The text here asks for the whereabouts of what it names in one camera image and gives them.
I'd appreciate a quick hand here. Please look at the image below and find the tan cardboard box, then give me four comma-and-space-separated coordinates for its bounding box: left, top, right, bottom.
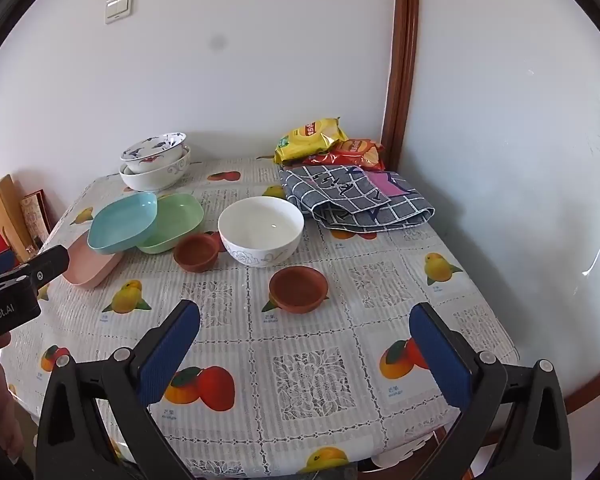
0, 175, 32, 261

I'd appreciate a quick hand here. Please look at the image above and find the brown clay dish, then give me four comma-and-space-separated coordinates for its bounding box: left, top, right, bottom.
173, 233, 221, 274
269, 266, 329, 314

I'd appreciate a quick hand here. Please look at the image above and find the grey checked cloth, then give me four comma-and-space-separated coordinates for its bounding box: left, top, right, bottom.
279, 164, 437, 232

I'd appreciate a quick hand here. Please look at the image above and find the white bowl with grey scrolls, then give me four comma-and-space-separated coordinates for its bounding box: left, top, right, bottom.
119, 146, 192, 192

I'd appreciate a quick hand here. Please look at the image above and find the white light switch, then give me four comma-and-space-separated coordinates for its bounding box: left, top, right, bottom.
104, 0, 134, 25

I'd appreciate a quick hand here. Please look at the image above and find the person's left hand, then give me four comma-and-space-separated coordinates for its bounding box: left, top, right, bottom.
0, 332, 27, 467

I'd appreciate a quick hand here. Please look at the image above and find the wooden door frame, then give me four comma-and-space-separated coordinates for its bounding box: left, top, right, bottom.
380, 0, 421, 171

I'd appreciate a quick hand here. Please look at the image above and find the blue plastic plate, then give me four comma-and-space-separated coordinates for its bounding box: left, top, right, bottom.
87, 192, 159, 254

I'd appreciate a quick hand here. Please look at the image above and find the red snack bag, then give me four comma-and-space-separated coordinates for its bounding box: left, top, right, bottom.
310, 138, 386, 171

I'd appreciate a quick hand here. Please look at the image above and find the large white bowl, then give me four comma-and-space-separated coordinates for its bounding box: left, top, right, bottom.
218, 196, 305, 268

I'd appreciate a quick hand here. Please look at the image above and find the wooden baseboard trim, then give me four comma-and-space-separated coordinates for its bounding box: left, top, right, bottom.
562, 377, 600, 418

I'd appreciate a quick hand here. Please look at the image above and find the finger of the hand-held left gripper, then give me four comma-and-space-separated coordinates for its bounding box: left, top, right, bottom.
26, 244, 71, 289

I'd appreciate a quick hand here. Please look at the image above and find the red and blue patterned bowl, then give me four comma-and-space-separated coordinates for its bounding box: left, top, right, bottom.
120, 132, 187, 172

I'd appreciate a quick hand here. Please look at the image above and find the green plastic plate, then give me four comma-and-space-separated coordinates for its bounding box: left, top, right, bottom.
136, 193, 205, 255

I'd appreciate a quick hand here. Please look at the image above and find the yellow snack bag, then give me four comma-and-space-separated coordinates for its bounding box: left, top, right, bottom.
273, 117, 349, 165

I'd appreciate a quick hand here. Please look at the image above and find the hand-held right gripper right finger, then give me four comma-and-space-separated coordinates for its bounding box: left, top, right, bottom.
409, 302, 575, 480

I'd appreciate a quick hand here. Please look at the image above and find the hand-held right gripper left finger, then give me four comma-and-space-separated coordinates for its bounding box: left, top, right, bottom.
34, 299, 202, 480

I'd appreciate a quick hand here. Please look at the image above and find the pink plastic plate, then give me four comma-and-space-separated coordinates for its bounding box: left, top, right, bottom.
62, 235, 126, 288

